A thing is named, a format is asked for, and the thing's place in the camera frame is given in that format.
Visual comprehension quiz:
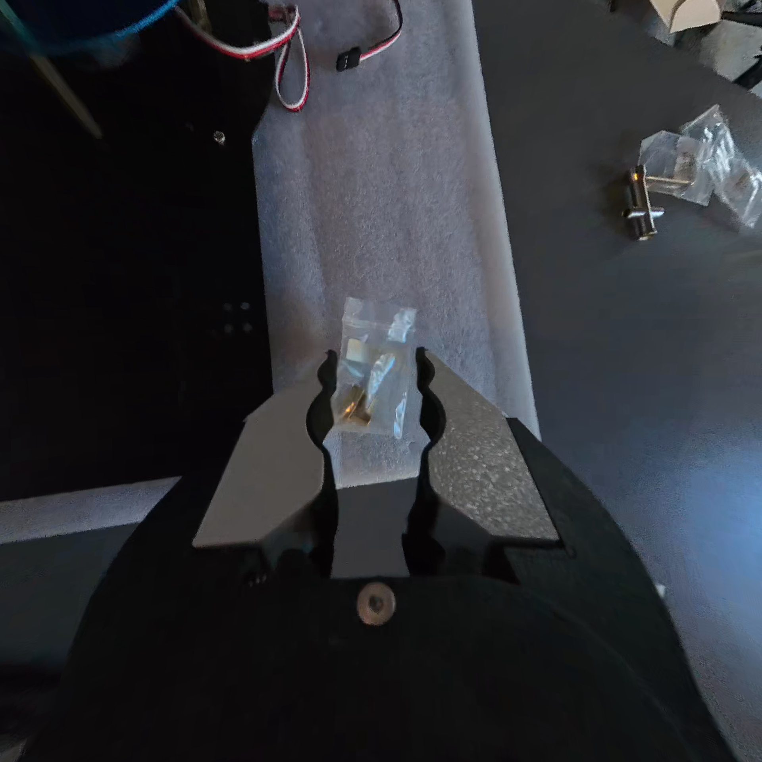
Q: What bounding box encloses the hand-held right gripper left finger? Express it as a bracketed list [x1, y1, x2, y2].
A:
[192, 350, 340, 577]

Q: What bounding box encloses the small metal shaft part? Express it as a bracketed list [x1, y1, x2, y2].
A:
[621, 165, 666, 241]

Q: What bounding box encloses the dark work desk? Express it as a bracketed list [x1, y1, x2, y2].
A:
[0, 0, 762, 762]

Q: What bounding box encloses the red white servo cable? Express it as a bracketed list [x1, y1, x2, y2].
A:
[335, 0, 405, 73]
[173, 0, 312, 112]

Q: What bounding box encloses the clear bag of dark parts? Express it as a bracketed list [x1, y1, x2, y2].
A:
[639, 104, 762, 231]

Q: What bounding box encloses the small clear screw pouch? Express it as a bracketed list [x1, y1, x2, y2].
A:
[330, 298, 419, 441]

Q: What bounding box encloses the white foam sheet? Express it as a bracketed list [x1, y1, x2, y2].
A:
[0, 0, 543, 545]

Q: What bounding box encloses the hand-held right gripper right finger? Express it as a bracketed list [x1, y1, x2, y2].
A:
[406, 347, 564, 577]

